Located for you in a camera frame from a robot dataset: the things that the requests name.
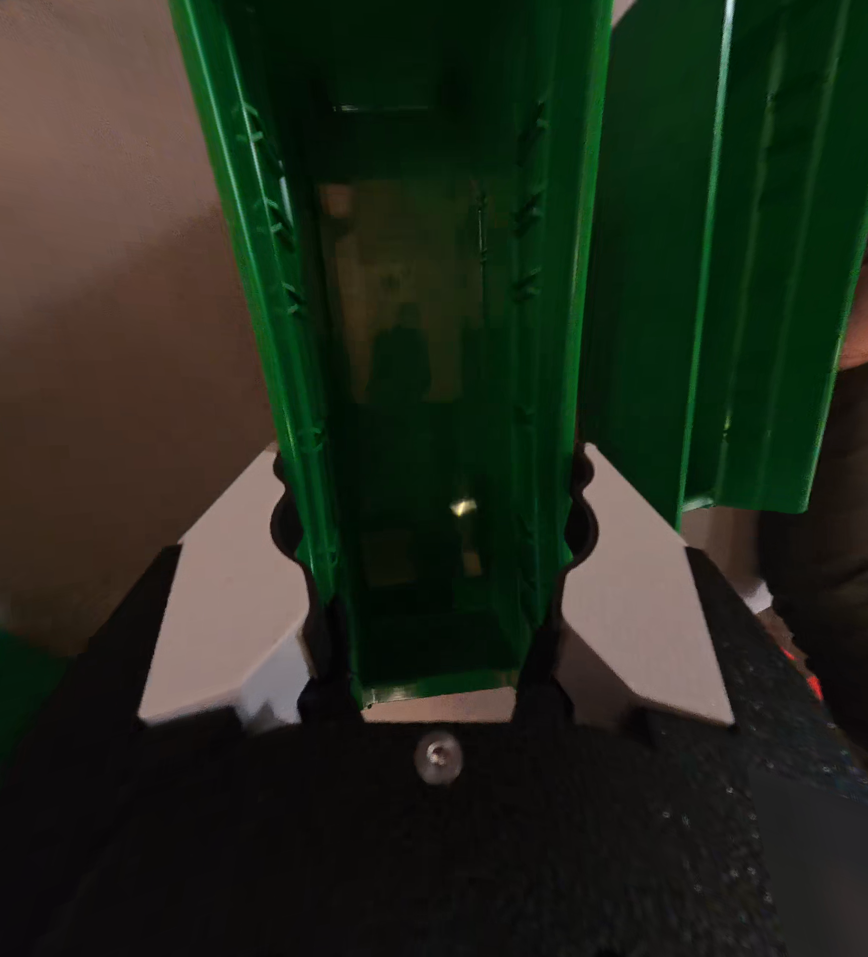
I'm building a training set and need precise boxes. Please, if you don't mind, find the person's right forearm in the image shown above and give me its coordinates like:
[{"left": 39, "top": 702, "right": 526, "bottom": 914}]
[{"left": 759, "top": 347, "right": 868, "bottom": 756}]

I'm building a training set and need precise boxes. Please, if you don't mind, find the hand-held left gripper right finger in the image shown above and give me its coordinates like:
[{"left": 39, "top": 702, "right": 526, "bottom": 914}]
[{"left": 516, "top": 443, "right": 737, "bottom": 730}]

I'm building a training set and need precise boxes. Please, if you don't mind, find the green plastic bin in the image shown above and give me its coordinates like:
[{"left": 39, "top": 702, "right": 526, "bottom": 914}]
[
  {"left": 0, "top": 604, "right": 70, "bottom": 883},
  {"left": 579, "top": 0, "right": 868, "bottom": 517},
  {"left": 168, "top": 0, "right": 614, "bottom": 710}
]

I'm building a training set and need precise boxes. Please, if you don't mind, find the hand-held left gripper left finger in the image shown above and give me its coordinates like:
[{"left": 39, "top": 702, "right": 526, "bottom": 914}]
[{"left": 138, "top": 445, "right": 345, "bottom": 731}]

